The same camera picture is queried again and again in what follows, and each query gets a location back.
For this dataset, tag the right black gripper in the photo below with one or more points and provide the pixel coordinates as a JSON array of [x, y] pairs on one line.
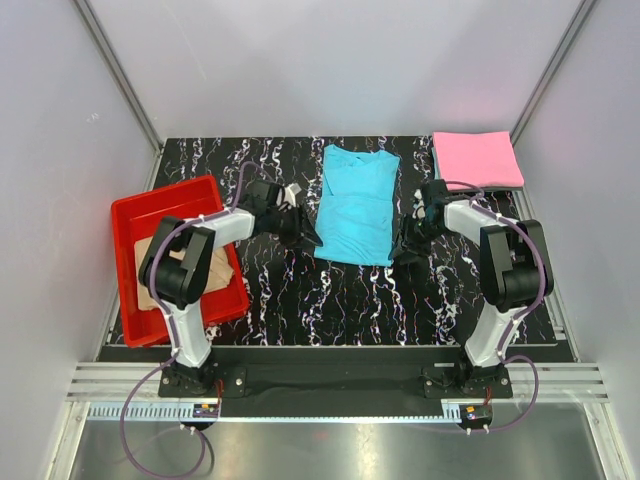
[[414, 251]]

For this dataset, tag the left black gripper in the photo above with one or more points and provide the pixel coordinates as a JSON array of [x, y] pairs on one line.
[[301, 233]]

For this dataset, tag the turquoise t shirt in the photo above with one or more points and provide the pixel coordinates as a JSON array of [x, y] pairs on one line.
[[356, 210]]

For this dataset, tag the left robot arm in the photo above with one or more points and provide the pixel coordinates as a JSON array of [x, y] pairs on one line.
[[176, 266]]

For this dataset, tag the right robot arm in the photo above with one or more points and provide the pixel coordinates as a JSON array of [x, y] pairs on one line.
[[515, 276]]

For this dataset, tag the teal folded t shirt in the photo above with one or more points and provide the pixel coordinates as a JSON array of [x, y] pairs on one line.
[[436, 169]]

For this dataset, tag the beige folded t shirt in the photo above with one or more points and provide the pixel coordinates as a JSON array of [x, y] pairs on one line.
[[219, 277]]

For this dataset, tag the pink folded t shirt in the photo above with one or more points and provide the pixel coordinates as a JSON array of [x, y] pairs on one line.
[[483, 159]]

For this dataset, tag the red plastic bin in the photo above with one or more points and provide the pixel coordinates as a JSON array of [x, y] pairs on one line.
[[136, 218]]

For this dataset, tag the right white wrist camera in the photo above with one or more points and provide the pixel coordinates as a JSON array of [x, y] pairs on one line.
[[418, 205]]

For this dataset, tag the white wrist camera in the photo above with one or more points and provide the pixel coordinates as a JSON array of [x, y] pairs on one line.
[[418, 205], [289, 194]]

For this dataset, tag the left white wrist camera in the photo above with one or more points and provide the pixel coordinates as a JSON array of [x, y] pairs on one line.
[[289, 194]]

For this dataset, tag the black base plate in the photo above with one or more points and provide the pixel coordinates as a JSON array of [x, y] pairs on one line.
[[325, 382]]

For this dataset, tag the aluminium rail frame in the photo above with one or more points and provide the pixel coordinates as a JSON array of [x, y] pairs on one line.
[[138, 392]]

